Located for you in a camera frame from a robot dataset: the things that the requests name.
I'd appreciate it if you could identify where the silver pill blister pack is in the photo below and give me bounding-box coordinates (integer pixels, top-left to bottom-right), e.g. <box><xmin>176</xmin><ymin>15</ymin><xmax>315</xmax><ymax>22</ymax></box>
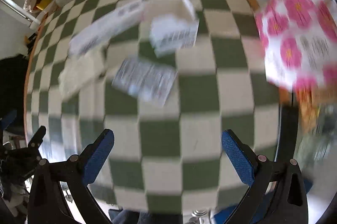
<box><xmin>112</xmin><ymin>56</ymin><xmax>177</xmax><ymax>106</ymax></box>

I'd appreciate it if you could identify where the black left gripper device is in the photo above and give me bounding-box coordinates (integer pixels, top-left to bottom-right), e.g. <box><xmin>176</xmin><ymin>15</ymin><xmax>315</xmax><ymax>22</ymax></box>
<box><xmin>1</xmin><ymin>126</ymin><xmax>46</xmax><ymax>183</ymax></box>

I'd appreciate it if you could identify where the white paper tissue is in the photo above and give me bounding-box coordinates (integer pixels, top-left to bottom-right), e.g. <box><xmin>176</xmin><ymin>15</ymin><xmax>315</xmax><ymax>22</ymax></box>
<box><xmin>58</xmin><ymin>49</ymin><xmax>105</xmax><ymax>101</ymax></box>

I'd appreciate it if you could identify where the red yellow snack package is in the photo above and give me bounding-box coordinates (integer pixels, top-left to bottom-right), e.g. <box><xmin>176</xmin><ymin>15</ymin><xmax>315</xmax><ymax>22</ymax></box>
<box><xmin>295</xmin><ymin>84</ymin><xmax>336</xmax><ymax>133</ymax></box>

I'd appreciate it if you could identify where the green white checkered mat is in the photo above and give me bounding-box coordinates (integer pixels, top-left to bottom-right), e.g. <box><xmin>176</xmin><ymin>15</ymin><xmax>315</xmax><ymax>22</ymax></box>
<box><xmin>26</xmin><ymin>0</ymin><xmax>279</xmax><ymax>213</ymax></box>

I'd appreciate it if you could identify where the long white toothpaste box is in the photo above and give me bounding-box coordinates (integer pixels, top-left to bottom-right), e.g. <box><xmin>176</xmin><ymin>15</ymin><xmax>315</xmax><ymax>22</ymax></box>
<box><xmin>68</xmin><ymin>0</ymin><xmax>145</xmax><ymax>56</ymax></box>

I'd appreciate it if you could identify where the white green medicine box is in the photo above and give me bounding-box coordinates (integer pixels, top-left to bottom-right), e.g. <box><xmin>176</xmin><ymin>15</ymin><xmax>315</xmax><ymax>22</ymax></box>
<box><xmin>144</xmin><ymin>0</ymin><xmax>199</xmax><ymax>58</ymax></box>

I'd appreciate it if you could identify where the pink flower white bag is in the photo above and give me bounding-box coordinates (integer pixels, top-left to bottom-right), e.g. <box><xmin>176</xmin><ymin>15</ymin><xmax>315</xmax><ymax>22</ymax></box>
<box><xmin>254</xmin><ymin>0</ymin><xmax>336</xmax><ymax>91</ymax></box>

